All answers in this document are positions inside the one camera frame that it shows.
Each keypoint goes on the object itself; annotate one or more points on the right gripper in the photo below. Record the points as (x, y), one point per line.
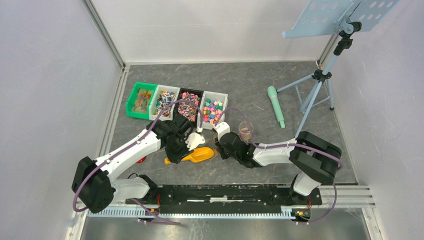
(224, 156)

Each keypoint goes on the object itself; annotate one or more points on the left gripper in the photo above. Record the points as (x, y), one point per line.
(176, 158)

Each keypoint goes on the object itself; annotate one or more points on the clear plastic jar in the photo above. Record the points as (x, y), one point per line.
(245, 131)

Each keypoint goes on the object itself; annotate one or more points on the orange plastic scoop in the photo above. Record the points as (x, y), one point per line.
(198, 155)

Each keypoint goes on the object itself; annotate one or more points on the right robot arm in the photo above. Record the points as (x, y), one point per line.
(317, 159)

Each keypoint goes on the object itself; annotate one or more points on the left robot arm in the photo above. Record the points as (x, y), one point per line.
(96, 181)

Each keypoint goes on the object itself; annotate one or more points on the red jar lid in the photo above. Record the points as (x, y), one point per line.
(141, 160)

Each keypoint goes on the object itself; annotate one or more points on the black swirl lollipop bin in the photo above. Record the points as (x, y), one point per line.
(188, 110)

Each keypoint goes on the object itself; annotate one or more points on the white star candy bin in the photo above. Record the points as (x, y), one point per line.
(212, 105)

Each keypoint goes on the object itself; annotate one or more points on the white lollipop bin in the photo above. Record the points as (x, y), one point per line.
(162, 96)

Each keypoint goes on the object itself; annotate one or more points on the green candy bin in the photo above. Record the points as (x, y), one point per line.
(140, 99)

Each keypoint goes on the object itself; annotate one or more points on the blue music stand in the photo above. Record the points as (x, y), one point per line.
(340, 18)

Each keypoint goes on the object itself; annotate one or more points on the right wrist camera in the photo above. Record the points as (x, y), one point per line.
(221, 129)

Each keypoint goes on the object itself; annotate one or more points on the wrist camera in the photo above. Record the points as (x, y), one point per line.
(221, 129)
(195, 139)

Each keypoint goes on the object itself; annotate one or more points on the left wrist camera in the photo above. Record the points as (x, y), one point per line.
(195, 139)

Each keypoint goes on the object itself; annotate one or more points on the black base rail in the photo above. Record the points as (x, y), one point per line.
(227, 199)

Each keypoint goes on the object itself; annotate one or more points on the aluminium frame post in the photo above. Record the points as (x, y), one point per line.
(101, 27)

